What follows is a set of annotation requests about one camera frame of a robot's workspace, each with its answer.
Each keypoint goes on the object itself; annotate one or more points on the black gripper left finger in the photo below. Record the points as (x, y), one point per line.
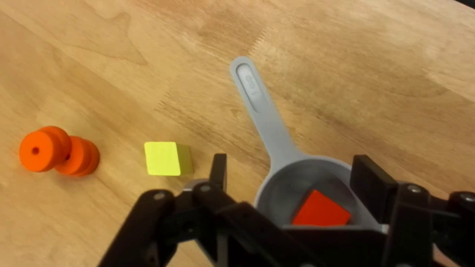
(198, 223)

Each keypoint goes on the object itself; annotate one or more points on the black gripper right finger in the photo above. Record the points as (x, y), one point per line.
(425, 223)

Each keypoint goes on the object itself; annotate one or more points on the red-orange cube building block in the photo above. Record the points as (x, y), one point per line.
(321, 209)

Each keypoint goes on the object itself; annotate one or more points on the yellow cube building block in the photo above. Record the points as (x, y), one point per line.
(164, 158)

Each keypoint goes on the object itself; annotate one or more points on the orange disc building block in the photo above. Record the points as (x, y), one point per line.
(84, 158)
(39, 150)

